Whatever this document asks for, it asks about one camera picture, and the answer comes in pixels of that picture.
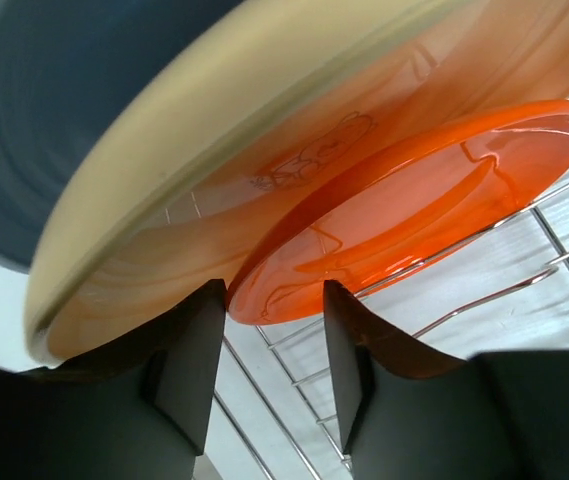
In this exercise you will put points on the wire dish rack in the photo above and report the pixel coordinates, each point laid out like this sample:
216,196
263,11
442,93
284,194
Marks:
504,287

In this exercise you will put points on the rear blue plate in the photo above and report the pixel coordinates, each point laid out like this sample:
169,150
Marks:
67,70

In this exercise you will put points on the tan orange plate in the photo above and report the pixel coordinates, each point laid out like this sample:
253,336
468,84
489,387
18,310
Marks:
271,103

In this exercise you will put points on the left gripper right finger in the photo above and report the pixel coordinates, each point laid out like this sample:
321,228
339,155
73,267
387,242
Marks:
406,410

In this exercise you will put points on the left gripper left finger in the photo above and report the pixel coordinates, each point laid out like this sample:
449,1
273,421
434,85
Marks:
137,407

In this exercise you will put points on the small orange plate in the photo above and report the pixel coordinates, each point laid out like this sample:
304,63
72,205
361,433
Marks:
401,205

